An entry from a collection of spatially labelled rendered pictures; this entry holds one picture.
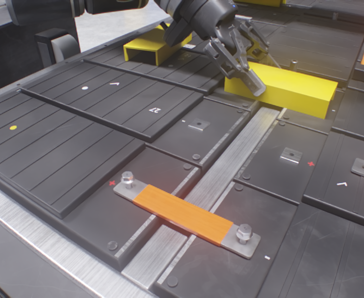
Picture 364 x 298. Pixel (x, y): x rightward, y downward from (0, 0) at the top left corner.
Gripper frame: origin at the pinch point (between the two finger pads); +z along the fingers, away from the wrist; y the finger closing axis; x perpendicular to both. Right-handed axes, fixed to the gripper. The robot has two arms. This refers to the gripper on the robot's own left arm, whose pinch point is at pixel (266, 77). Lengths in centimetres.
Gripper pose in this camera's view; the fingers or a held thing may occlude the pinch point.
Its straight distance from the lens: 51.0
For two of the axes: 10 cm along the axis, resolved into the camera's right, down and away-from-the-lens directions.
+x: -5.4, 4.1, 7.4
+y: 5.3, -5.2, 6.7
